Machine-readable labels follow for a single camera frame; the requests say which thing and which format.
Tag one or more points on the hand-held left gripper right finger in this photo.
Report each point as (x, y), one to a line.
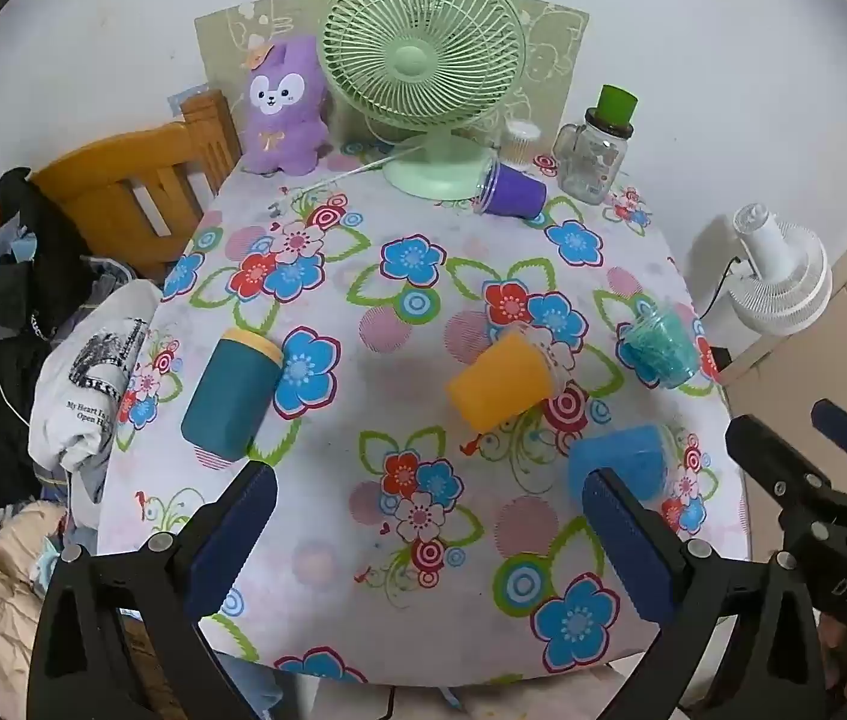
(629, 547)

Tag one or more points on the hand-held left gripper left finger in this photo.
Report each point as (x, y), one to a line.
(235, 532)

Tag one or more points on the blue cup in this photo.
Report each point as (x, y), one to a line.
(618, 454)

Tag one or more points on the teal cup with yellow rim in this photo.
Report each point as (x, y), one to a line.
(232, 397)

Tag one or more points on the teal glitter cup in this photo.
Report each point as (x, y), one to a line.
(659, 349)

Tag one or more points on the orange cup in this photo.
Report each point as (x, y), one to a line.
(498, 386)

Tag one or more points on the purple cup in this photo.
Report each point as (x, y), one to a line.
(517, 193)

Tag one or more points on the beige cabinet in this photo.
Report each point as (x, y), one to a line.
(791, 382)

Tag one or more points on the white fan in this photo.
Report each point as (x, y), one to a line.
(783, 277)

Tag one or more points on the floral tablecloth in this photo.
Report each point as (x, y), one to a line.
(393, 390)

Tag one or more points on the white printed shirt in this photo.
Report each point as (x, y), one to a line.
(85, 360)

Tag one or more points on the glass jar with green lid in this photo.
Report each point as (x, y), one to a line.
(588, 157)

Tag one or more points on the purple plush toy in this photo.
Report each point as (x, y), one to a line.
(284, 142)

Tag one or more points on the wooden chair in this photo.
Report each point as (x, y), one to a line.
(93, 165)

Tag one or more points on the clear cotton swab container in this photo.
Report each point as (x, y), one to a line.
(519, 142)

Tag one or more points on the green desk fan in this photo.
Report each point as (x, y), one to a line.
(412, 60)

